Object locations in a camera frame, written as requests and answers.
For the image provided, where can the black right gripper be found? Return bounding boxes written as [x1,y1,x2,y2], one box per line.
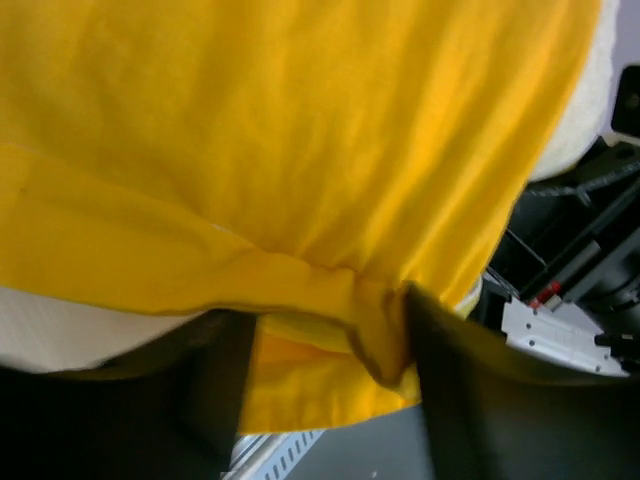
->
[488,144,639,335]

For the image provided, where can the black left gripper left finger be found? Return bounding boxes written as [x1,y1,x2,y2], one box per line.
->
[1,310,257,479]

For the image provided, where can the white slotted cable duct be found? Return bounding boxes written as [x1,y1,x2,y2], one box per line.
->
[220,429,325,480]

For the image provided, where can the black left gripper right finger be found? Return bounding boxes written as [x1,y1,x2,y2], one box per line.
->
[404,284,639,479]

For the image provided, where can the white pillow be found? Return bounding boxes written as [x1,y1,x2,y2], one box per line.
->
[444,1,620,300]

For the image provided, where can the yellow Pikachu pillowcase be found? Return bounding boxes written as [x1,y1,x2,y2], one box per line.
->
[0,0,604,435]

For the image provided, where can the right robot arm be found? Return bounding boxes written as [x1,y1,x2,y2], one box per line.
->
[488,65,639,337]

